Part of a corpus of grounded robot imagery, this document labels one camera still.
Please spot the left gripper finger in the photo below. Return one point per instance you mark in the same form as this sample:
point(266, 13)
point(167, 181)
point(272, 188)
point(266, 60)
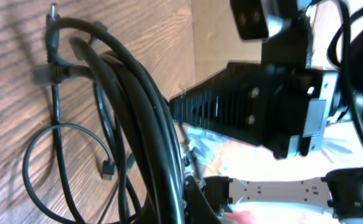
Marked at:
point(198, 208)

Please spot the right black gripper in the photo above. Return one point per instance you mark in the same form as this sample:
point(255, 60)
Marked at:
point(283, 104)

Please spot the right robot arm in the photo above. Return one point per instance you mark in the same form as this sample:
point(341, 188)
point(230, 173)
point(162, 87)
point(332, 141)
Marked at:
point(340, 192)

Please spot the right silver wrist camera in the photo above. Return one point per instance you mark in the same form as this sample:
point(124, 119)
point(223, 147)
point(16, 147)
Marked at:
point(262, 19)

